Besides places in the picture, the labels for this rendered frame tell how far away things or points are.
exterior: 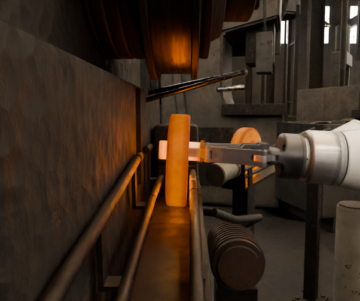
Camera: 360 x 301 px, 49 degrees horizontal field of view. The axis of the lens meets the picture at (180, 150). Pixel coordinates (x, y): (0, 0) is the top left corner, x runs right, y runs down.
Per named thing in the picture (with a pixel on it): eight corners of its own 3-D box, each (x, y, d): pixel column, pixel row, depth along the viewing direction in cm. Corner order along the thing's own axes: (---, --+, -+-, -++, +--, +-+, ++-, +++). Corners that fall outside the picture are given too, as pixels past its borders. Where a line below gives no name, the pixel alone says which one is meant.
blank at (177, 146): (167, 120, 56) (190, 121, 56) (172, 108, 71) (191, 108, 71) (163, 221, 60) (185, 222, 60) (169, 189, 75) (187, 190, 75)
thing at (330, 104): (325, 171, 537) (328, 90, 526) (391, 186, 433) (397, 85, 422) (292, 173, 520) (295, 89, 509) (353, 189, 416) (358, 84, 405)
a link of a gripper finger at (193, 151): (210, 157, 65) (211, 159, 62) (180, 155, 65) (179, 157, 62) (211, 148, 64) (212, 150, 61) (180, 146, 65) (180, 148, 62)
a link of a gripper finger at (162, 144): (200, 160, 65) (200, 160, 65) (158, 158, 66) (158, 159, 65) (201, 143, 65) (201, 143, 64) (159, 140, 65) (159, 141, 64)
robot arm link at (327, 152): (324, 180, 70) (291, 178, 70) (329, 129, 69) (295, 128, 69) (344, 190, 61) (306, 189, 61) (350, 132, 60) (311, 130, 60)
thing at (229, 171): (205, 185, 102) (204, 163, 101) (222, 177, 109) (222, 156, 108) (225, 188, 99) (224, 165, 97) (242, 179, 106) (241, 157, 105)
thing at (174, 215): (148, 229, 59) (148, 223, 59) (158, 200, 78) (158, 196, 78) (197, 229, 59) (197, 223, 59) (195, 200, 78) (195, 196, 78)
